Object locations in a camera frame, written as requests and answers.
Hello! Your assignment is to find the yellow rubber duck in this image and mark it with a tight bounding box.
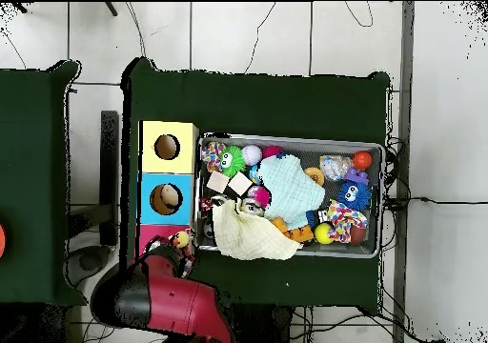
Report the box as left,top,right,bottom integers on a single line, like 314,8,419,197
172,230,192,250

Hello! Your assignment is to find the cream muslin cloth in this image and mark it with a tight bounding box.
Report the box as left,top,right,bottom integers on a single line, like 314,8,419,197
211,198,304,261

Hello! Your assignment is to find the light blue muslin cloth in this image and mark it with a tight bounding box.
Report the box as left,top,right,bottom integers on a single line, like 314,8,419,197
256,153,326,231

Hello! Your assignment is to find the wooden box with three holes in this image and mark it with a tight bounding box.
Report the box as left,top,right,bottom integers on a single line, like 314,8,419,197
134,119,200,262

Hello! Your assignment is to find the shallow metal mesh bin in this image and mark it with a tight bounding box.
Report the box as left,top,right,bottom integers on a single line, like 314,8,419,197
192,132,385,260

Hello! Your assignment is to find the grey round base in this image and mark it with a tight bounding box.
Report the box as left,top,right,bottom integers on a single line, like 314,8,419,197
66,245,115,288

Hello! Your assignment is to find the green fuzzy googly-eyed toy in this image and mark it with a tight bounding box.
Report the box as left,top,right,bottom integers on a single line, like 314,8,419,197
218,145,247,178

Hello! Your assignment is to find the black upright panel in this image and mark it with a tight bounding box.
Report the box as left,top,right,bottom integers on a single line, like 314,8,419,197
99,110,120,247

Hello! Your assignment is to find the white toy baseball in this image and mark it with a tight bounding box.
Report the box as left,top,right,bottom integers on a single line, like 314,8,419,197
241,144,263,167

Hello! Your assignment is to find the small yellow ball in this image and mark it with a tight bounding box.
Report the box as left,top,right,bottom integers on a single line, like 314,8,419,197
314,222,335,245

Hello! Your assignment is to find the clear glitter ball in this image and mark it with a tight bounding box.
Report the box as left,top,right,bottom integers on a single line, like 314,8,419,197
319,154,353,181

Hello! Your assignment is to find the blue fuzzy googly-eyed toy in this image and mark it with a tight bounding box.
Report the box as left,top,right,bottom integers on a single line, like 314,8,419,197
336,180,373,212

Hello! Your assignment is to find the plain orange ball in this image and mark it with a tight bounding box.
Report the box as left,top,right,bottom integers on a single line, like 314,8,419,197
352,151,374,172

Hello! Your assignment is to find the black power cable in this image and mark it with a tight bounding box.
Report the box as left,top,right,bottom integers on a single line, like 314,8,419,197
383,195,488,212

